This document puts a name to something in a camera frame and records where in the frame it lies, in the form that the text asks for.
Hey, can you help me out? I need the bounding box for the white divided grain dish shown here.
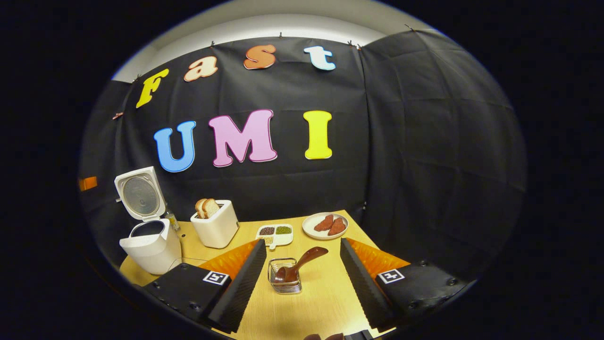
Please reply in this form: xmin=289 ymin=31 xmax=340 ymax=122
xmin=256 ymin=224 xmax=294 ymax=250

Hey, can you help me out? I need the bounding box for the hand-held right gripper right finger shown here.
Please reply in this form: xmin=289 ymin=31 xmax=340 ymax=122
xmin=340 ymin=238 xmax=468 ymax=332

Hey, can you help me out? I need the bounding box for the brown wooden spoon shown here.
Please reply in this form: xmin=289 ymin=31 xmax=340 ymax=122
xmin=275 ymin=246 xmax=329 ymax=283

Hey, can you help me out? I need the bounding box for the white toaster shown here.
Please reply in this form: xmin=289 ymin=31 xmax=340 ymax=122
xmin=191 ymin=200 xmax=240 ymax=249

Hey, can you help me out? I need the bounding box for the black backdrop cloth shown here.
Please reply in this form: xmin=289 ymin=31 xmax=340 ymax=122
xmin=78 ymin=29 xmax=528 ymax=284

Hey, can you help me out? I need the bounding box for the white rice cooker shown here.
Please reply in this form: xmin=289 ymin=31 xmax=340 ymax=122
xmin=114 ymin=166 xmax=183 ymax=275

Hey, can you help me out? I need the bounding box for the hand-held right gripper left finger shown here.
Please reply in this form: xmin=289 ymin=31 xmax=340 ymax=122
xmin=144 ymin=238 xmax=267 ymax=334

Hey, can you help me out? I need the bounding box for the white round plate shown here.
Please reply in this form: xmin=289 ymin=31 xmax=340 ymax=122
xmin=302 ymin=212 xmax=349 ymax=240

